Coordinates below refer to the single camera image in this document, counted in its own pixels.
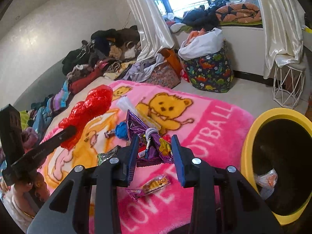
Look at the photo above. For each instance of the dinosaur print laundry basket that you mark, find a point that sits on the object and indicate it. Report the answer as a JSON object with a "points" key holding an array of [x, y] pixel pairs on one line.
{"points": [[212, 72]]}

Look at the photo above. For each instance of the right cream curtain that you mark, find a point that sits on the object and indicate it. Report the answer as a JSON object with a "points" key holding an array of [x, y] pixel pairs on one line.
{"points": [[282, 21]]}

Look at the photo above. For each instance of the clothes pile on bed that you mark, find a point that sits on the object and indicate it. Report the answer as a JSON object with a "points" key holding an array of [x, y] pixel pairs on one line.
{"points": [[51, 93]]}

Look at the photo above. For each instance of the purple candy wrapper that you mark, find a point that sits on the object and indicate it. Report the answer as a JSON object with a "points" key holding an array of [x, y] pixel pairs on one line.
{"points": [[153, 149]]}

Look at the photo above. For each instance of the left hand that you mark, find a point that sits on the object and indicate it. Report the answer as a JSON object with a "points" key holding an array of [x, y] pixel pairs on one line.
{"points": [[20, 188]]}

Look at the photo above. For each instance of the yellow tape roll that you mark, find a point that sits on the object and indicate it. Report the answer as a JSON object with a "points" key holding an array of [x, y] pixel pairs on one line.
{"points": [[307, 29]]}

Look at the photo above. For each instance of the orange paper bag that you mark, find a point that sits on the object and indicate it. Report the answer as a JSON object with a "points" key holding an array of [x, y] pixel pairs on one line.
{"points": [[172, 59]]}

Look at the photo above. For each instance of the trash inside bin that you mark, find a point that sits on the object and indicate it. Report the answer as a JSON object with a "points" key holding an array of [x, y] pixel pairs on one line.
{"points": [[266, 182]]}

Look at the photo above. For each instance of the white wire stool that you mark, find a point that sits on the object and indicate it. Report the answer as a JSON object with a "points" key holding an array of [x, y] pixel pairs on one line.
{"points": [[288, 85]]}

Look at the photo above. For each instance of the left cream curtain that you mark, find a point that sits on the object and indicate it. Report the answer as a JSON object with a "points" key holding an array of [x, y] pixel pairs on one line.
{"points": [[154, 32]]}

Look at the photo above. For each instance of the orange black folded quilt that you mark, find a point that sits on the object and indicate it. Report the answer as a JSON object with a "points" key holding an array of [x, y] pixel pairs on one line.
{"points": [[239, 13]]}

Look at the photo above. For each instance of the clear orange snack wrapper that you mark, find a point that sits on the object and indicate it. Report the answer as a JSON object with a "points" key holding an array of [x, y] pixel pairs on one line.
{"points": [[150, 187]]}

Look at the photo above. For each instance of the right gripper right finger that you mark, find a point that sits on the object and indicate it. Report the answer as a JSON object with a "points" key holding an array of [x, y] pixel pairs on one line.
{"points": [[223, 200]]}

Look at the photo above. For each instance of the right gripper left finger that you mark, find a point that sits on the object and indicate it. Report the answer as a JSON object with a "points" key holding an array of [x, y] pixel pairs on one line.
{"points": [[67, 209]]}

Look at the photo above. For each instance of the blue crumpled wrapper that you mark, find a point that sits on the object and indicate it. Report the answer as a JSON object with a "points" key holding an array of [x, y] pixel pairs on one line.
{"points": [[121, 130]]}

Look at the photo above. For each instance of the red wrapper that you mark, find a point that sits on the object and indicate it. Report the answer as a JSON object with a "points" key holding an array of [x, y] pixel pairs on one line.
{"points": [[97, 102]]}

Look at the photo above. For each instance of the pink bear blanket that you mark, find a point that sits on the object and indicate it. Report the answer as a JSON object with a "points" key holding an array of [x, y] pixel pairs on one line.
{"points": [[214, 130]]}

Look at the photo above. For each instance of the yellow rimmed black trash bin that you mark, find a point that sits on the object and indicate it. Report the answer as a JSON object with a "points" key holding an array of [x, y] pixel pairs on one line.
{"points": [[280, 139]]}

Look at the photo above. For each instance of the white bag in basket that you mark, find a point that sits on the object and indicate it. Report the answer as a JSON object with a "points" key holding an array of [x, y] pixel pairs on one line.
{"points": [[208, 43]]}

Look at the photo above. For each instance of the floral fabric bag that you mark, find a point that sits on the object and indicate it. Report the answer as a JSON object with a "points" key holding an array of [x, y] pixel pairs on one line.
{"points": [[164, 75]]}

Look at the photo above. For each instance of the cream curtain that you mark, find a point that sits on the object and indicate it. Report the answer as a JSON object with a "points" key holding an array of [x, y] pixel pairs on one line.
{"points": [[154, 32], [282, 21]]}

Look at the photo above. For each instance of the black clothes on sill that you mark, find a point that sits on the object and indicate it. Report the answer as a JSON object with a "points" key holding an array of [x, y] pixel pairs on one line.
{"points": [[204, 18]]}

